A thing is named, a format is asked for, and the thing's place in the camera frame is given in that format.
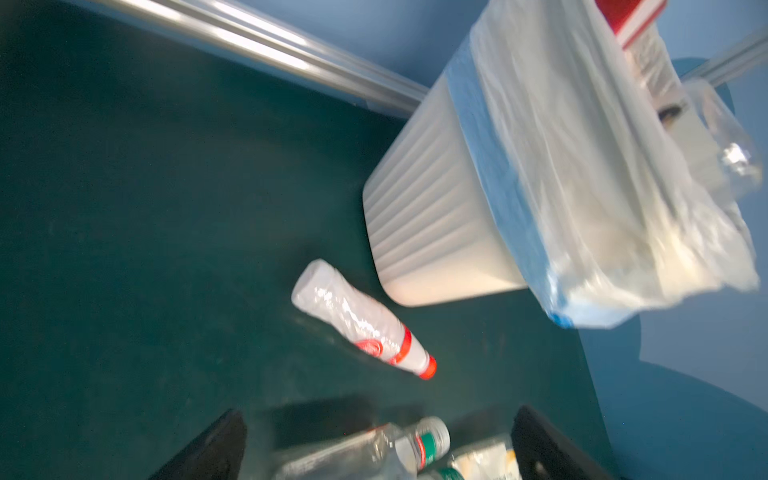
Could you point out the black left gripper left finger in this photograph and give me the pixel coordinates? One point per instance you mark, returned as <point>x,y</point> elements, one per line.
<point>215,454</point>

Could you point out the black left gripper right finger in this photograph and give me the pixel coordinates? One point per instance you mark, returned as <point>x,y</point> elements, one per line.
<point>545,453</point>

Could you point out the clear square bottle green cap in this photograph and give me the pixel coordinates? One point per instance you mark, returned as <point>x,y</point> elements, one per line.
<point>489,459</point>

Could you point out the clear bottle white orange label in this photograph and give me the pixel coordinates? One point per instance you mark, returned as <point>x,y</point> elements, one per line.
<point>385,452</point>

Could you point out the white bottle red label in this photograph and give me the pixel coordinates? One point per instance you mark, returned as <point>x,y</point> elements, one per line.
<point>322,292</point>

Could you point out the clear bottle green white label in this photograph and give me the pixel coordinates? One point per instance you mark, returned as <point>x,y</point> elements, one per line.
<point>720,155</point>

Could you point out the gold red label tea bottle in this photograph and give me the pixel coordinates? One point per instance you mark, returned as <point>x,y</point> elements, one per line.
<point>628,19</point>

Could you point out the white ribbed trash bin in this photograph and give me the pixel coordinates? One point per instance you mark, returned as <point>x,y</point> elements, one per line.
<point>430,229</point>

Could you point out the white bin liner bag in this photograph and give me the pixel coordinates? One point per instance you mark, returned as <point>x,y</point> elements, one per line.
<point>594,200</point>

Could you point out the aluminium frame back rail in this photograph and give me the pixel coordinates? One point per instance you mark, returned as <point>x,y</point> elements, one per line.
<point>252,42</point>

